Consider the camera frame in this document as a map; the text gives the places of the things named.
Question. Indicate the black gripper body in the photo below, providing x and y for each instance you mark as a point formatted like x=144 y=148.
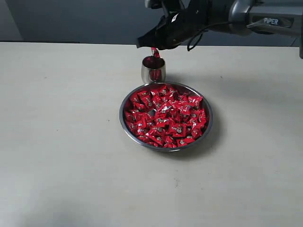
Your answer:
x=179 y=27

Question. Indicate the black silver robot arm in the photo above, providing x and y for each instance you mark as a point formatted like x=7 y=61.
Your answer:
x=238 y=17

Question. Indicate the stainless steel bowl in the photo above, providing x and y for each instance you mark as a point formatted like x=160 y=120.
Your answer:
x=169 y=104

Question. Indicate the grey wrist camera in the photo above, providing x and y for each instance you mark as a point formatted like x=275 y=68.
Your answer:
x=168 y=6

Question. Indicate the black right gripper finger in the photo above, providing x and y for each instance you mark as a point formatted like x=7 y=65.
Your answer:
x=164 y=46

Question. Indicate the small steel cup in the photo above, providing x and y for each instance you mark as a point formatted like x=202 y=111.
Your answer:
x=153 y=69

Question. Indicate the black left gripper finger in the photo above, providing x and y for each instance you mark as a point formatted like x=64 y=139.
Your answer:
x=147 y=40

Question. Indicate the red candy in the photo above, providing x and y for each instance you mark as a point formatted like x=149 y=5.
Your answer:
x=155 y=52
x=177 y=128
x=195 y=100
x=184 y=141
x=144 y=96
x=157 y=131

